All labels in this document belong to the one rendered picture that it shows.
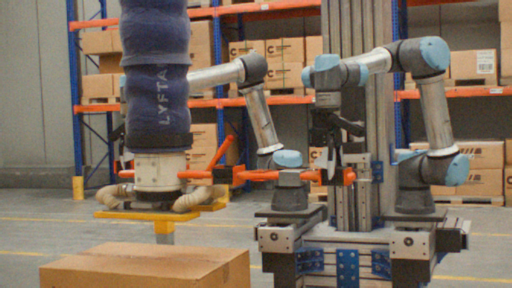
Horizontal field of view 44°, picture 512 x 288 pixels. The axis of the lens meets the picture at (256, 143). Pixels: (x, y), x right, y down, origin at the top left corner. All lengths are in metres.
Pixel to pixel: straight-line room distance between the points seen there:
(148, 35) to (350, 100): 0.89
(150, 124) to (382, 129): 1.00
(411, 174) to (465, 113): 7.96
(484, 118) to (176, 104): 8.54
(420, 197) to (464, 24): 8.09
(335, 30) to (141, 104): 0.96
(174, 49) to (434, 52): 0.85
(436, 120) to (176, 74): 0.90
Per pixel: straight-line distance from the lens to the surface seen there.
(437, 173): 2.31
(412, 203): 2.38
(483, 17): 10.37
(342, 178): 1.84
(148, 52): 2.02
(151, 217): 1.99
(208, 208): 2.10
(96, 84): 10.96
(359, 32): 2.60
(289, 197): 2.49
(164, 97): 2.01
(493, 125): 10.30
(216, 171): 1.97
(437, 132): 2.27
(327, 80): 1.84
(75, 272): 2.17
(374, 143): 2.58
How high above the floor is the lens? 1.45
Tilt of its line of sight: 3 degrees down
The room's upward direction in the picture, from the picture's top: 2 degrees counter-clockwise
